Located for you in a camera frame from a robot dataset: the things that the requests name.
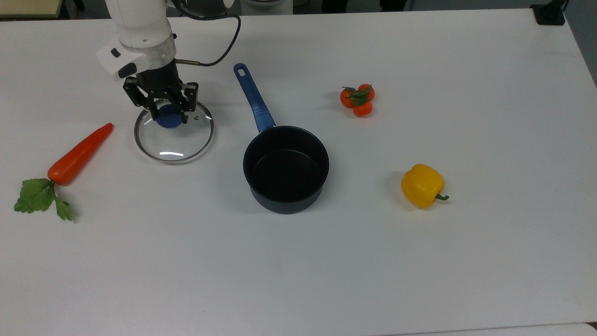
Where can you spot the wooden board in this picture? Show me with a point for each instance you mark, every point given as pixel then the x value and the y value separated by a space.
pixel 28 7

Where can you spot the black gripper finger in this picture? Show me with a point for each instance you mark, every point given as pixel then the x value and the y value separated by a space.
pixel 190 100
pixel 140 95

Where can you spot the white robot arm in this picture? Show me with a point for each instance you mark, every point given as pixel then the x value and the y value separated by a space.
pixel 140 28

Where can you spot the yellow toy bell pepper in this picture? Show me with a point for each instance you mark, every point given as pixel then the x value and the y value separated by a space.
pixel 422 185

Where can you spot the orange toy tomato cluster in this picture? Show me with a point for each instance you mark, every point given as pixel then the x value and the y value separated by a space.
pixel 359 100

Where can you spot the glass lid with blue knob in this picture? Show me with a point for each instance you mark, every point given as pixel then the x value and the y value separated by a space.
pixel 177 144

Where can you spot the orange toy carrot with leaves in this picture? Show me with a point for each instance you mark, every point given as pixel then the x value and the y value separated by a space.
pixel 77 156

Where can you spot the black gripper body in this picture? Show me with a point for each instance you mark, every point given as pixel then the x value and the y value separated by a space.
pixel 158 77

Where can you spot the black table clamp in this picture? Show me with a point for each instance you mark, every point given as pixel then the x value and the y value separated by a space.
pixel 550 13

